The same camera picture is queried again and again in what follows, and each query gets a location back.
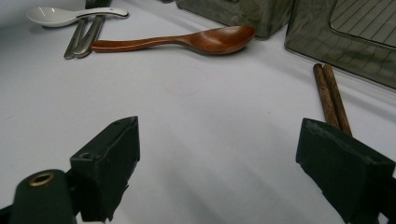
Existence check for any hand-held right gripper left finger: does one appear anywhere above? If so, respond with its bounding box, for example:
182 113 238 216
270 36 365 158
69 116 141 223

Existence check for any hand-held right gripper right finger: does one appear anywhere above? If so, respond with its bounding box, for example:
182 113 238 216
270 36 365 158
295 117 396 224

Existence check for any metal knife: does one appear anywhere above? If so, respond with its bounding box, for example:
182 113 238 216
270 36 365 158
72 0 112 60

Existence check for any metal fork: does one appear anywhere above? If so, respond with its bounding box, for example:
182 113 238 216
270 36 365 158
63 0 97 61

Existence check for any white ceramic spoon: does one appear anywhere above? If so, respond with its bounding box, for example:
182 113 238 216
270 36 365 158
25 7 130 28

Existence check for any brown wooden spoon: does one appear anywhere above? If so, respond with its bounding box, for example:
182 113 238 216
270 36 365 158
91 25 257 56

